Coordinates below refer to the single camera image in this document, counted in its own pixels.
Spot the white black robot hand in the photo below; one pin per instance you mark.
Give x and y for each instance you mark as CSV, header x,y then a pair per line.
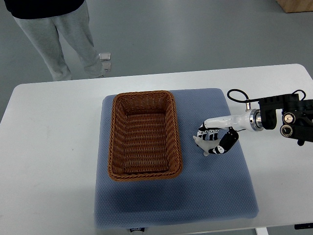
x,y
226,129

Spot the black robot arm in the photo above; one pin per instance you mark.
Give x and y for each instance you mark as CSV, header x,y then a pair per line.
x,y
297,116

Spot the grey floor plate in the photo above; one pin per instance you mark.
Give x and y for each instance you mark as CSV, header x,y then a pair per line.
x,y
105,56
107,66

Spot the black table control panel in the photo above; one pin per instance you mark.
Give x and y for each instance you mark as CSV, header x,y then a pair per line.
x,y
303,226

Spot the blue quilted mat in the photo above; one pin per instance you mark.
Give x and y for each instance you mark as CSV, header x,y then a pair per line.
x,y
217,187

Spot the white bear figurine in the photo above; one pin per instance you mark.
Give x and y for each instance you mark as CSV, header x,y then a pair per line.
x,y
205,145

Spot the wooden box corner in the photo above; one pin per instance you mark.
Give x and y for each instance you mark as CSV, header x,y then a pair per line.
x,y
296,6

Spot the brown wicker basket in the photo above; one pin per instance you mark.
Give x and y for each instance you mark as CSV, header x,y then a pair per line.
x,y
144,137

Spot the lower grey floor plate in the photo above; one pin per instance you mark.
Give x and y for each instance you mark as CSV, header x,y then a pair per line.
x,y
107,66

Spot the upper grey floor plate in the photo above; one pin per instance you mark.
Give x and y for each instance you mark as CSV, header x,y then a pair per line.
x,y
105,56

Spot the person in grey trousers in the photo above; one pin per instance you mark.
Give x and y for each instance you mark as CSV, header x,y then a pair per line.
x,y
43,21

